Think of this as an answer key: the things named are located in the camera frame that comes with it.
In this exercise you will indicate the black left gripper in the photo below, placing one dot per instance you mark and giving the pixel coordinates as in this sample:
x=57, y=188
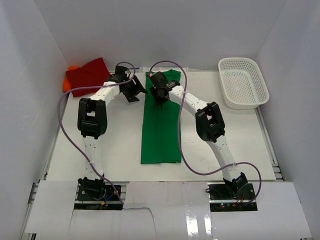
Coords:
x=131, y=87

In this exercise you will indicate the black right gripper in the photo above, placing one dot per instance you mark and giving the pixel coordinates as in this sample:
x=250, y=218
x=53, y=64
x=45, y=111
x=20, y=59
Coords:
x=159, y=92

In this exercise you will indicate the green t shirt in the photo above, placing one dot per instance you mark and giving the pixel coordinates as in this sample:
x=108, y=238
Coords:
x=159, y=143

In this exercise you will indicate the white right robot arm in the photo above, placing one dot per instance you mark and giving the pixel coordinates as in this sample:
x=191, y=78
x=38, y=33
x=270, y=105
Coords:
x=209, y=124

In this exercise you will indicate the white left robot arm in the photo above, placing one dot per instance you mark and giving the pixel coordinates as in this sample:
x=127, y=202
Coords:
x=92, y=116

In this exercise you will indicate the folded red t shirt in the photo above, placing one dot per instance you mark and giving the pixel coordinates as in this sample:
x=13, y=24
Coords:
x=93, y=73

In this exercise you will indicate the folded orange t shirt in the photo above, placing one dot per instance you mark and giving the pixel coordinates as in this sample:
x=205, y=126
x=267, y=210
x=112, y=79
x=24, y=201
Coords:
x=66, y=83

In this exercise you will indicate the white perforated plastic basket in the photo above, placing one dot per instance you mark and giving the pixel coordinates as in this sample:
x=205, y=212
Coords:
x=242, y=83

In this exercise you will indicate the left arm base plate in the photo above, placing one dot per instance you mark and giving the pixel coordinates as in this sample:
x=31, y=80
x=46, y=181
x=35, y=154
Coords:
x=105, y=200

